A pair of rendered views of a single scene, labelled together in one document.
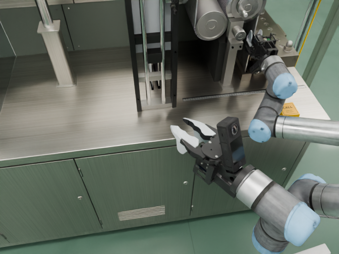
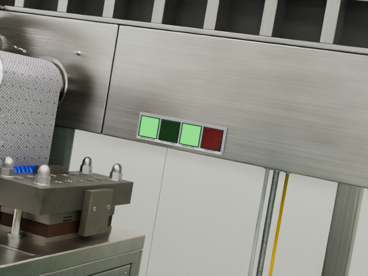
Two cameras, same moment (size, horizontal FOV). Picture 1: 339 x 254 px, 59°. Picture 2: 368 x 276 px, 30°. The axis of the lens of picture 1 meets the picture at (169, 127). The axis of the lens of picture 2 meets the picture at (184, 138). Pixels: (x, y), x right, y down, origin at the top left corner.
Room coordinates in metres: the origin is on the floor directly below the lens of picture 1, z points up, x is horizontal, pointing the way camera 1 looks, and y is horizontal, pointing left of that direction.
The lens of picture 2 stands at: (-0.02, -1.59, 1.27)
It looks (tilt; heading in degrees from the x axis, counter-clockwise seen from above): 3 degrees down; 34
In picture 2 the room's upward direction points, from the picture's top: 10 degrees clockwise
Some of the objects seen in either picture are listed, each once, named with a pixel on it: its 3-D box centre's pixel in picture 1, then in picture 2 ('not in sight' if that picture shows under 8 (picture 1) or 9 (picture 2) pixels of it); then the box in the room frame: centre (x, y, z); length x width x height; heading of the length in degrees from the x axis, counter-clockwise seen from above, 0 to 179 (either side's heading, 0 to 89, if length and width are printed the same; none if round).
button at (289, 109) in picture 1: (287, 111); not in sight; (0.84, -0.47, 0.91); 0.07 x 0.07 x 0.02; 9
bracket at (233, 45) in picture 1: (231, 57); not in sight; (1.00, -0.25, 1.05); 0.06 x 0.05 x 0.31; 9
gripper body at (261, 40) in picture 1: (264, 51); not in sight; (0.95, -0.35, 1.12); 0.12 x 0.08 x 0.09; 9
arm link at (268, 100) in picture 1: (271, 105); not in sight; (0.77, -0.37, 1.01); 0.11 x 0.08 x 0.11; 151
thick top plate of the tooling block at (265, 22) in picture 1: (262, 36); (64, 190); (1.23, -0.43, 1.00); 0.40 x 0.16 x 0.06; 9
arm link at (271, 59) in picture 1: (271, 66); not in sight; (0.87, -0.36, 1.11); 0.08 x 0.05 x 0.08; 99
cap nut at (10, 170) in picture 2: not in sight; (7, 166); (1.06, -0.40, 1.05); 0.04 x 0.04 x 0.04
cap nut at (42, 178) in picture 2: (288, 45); (43, 174); (1.08, -0.50, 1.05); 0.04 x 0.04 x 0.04
